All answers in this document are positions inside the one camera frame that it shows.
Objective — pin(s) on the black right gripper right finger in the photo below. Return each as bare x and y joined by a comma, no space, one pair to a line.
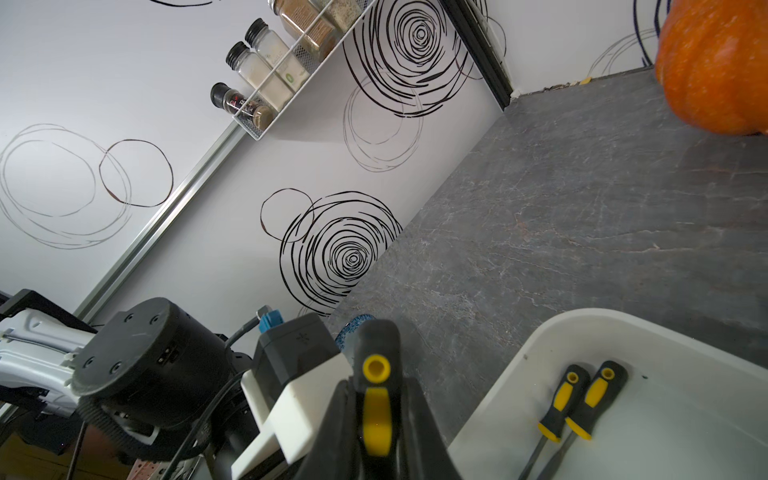
423,454

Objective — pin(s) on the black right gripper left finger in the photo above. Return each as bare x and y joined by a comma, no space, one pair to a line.
335,451

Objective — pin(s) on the file tool black-yellow handle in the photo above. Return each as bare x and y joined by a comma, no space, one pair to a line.
570,389
602,391
377,381

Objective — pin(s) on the file tool top black-yellow handle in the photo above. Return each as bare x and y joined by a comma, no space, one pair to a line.
602,391

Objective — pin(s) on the white plastic storage box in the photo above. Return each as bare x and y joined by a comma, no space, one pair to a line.
687,411

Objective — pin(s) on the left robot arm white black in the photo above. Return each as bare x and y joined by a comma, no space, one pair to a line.
153,379

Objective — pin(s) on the blue patterned bowl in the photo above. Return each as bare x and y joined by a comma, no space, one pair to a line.
345,338

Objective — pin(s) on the clear acrylic spice shelf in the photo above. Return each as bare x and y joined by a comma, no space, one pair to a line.
310,63

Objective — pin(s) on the dark sauce bottle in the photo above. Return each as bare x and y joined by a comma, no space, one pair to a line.
255,113

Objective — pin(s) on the spice jar black lid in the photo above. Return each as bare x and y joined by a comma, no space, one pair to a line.
342,13
271,48

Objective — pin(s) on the spice jar white contents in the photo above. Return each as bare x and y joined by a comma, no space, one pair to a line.
258,74

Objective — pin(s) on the spice jar brown contents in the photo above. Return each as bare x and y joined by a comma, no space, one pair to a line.
305,23

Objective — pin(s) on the orange pumpkin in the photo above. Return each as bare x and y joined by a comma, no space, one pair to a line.
712,65

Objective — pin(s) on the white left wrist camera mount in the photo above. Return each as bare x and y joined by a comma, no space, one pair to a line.
295,370

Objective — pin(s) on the aluminium wall rail left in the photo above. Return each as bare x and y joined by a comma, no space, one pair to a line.
161,221

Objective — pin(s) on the black corner frame post left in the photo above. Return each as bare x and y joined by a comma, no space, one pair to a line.
471,29

